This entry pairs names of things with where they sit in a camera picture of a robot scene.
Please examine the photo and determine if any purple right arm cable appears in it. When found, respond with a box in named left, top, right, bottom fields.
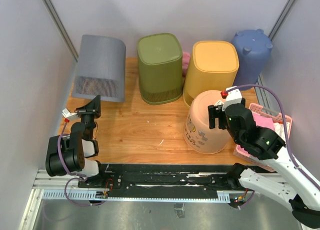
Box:
left=226, top=84, right=320, bottom=210

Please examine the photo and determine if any yellow ribbed plastic bin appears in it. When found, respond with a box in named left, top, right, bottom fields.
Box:
left=183, top=41, right=240, bottom=106

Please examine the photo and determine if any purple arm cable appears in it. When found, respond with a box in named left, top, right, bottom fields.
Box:
left=226, top=84, right=320, bottom=210
left=57, top=121, right=107, bottom=207

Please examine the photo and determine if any blue plastic bucket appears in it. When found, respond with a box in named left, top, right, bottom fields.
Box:
left=231, top=29, right=273, bottom=86

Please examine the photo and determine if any green ribbed plastic bin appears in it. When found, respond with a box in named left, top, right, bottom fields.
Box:
left=136, top=33, right=183, bottom=105

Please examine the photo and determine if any pink folded shirt on table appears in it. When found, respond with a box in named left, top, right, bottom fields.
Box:
left=182, top=52, right=191, bottom=77

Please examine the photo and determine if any pink folded cloth in basket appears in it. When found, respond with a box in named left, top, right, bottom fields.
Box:
left=236, top=112, right=275, bottom=157

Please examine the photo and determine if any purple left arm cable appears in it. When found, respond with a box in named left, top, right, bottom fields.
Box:
left=57, top=121, right=107, bottom=207

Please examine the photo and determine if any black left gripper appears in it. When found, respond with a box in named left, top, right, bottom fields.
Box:
left=75, top=96, right=102, bottom=139

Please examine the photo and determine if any orange plastic bin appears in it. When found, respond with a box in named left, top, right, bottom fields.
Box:
left=183, top=90, right=231, bottom=154

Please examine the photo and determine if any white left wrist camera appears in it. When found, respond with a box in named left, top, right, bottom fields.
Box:
left=62, top=108, right=79, bottom=122

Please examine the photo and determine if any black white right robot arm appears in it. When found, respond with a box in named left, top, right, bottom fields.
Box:
left=207, top=102, right=320, bottom=229

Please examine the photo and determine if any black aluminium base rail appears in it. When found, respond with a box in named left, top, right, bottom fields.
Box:
left=32, top=162, right=288, bottom=204

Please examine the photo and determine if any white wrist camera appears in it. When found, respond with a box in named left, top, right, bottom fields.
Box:
left=62, top=108, right=79, bottom=122
left=220, top=86, right=243, bottom=111

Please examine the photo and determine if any grey ribbed plastic bin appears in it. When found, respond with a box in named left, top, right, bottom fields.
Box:
left=71, top=35, right=126, bottom=102

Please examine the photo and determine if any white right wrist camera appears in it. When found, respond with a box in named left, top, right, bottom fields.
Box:
left=220, top=86, right=243, bottom=111

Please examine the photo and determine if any pink perforated plastic basket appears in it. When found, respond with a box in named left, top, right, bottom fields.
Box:
left=233, top=103, right=283, bottom=172

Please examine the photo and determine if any white cloth in basket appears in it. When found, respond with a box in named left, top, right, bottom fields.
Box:
left=273, top=123, right=286, bottom=141

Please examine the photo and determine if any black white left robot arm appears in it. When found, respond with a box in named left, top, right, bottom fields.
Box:
left=45, top=95, right=107, bottom=188

